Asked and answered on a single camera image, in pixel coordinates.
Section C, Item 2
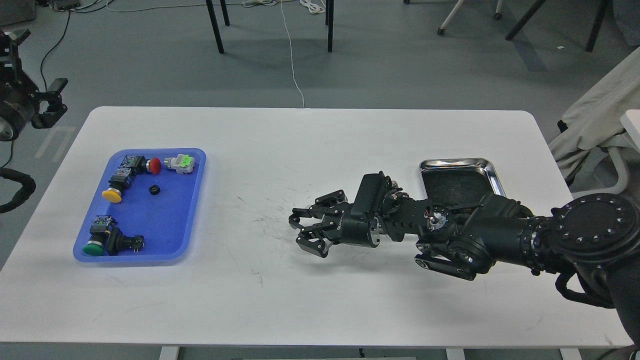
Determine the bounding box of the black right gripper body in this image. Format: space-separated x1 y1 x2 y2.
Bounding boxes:
333 212 381 248

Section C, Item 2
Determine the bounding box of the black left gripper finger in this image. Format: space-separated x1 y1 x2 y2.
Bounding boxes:
0 28 32 88
30 78 69 130

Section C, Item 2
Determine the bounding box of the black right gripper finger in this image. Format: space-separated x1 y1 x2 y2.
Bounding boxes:
295 222 341 258
288 190 350 230

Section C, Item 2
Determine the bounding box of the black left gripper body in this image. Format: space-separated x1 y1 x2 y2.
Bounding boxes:
0 83 37 142

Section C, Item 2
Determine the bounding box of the small black gear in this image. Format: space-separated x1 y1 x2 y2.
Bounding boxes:
148 184 162 196

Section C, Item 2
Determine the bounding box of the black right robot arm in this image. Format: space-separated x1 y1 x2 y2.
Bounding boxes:
288 182 639 346

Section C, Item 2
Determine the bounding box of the steel tray with black mat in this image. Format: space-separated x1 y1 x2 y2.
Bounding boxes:
419 158 505 208

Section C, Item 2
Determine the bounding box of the blue plastic tray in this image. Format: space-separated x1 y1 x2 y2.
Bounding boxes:
73 147 207 266

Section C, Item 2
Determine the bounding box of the black chair leg left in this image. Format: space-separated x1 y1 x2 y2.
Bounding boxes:
205 0 231 54

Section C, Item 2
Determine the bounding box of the black chair leg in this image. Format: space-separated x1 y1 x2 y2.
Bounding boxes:
325 0 335 54
205 0 231 54

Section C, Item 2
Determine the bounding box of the black chair leg right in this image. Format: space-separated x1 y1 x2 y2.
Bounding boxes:
325 0 335 54

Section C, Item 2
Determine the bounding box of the beige cloth cover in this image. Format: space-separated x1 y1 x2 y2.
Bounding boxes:
549 48 640 183

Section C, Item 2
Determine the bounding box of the black floor cable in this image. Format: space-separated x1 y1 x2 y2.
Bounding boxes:
0 0 101 171

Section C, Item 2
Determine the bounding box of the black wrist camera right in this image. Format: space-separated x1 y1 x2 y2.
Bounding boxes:
349 171 403 221

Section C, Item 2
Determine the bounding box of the yellow push button switch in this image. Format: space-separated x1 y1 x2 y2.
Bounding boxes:
102 167 135 204

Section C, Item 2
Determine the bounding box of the red push button switch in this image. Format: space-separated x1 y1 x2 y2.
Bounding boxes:
119 155 163 175

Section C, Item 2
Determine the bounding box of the grey switch with green label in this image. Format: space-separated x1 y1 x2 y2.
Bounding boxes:
163 153 195 174

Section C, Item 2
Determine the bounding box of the green push button switch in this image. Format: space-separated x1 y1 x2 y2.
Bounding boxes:
81 215 145 256

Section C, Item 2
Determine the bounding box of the white floor cable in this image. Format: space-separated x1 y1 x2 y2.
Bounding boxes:
243 0 327 109

